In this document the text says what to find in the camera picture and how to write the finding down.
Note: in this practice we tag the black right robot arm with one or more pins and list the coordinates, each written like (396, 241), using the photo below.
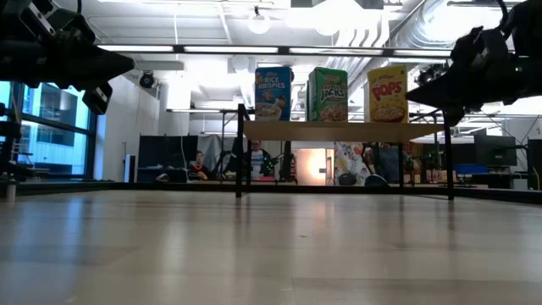
(529, 34)

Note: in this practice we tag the silver ventilation duct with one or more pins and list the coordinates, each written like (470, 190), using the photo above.
(406, 29)

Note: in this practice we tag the green Apple Jacks cereal box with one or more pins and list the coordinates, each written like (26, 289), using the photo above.
(328, 95)

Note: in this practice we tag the yellow Corn Pops cereal box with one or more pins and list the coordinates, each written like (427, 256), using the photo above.
(387, 95)

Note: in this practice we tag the floral patterned banner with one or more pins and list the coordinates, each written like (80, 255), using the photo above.
(350, 163)

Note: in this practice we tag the large window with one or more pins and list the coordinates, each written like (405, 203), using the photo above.
(55, 127)

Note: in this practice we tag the person seated behind shelf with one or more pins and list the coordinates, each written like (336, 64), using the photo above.
(256, 163)

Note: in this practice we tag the round white ceiling lamp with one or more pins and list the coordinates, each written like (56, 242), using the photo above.
(259, 22)

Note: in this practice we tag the blue chair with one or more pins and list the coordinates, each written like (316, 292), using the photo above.
(470, 169)

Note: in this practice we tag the person seated by monitor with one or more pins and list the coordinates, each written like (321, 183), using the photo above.
(199, 166)

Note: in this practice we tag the black computer monitor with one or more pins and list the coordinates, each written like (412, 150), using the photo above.
(495, 150)
(167, 152)

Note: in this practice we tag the black ceiling spotlight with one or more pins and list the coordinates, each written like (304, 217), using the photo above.
(147, 79)

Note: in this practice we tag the blue Rice Krispies cereal box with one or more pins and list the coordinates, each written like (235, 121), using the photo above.
(273, 93)

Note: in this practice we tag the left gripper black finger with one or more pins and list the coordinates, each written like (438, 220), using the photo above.
(93, 59)
(89, 79)

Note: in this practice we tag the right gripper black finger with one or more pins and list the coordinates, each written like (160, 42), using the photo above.
(457, 101)
(457, 84)

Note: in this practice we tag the wooden shelf black metal legs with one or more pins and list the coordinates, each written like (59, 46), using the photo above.
(339, 131)

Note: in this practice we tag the overhead led light bar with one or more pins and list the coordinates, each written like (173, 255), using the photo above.
(178, 49)

